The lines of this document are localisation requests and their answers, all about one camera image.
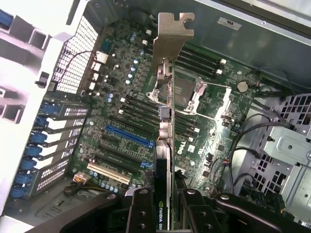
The black expansion slot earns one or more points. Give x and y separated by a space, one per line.
116 165
121 154

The green Dell motherboard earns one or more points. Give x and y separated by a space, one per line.
126 72

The blue expansion slot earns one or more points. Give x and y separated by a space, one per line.
126 136

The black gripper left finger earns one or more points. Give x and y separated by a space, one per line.
141 213

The dark grey PC case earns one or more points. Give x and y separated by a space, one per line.
243 48

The white expansion slot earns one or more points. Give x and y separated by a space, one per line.
108 172

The black socket cover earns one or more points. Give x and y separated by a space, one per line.
184 91

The silver disk bay cage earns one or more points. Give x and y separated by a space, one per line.
286 150

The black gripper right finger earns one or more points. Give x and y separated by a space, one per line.
194 213

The silver coin battery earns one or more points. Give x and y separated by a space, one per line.
242 86

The perforated slot cover bracket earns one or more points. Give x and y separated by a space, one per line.
68 138
63 151
74 110
73 123

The silver CPU socket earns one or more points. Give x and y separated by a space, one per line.
201 97

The metal locking lever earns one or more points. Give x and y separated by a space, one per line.
204 115
216 85

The blue card retention latch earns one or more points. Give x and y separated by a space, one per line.
43 122
28 163
49 108
23 179
32 150
39 137

